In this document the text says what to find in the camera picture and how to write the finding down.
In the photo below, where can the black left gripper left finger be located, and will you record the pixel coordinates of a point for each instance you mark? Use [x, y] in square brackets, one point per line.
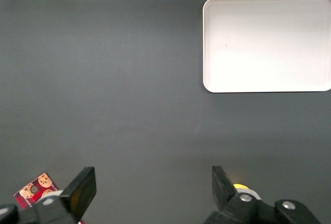
[77, 193]

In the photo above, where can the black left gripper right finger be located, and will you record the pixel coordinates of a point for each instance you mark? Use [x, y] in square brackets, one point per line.
[225, 195]

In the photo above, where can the yellow lemon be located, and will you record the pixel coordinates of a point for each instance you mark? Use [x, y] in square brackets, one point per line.
[240, 186]

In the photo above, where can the red chocolate chip cookie box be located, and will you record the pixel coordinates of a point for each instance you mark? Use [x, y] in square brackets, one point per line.
[41, 182]

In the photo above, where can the white rectangular plastic tray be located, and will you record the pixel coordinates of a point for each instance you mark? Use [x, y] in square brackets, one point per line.
[266, 43]

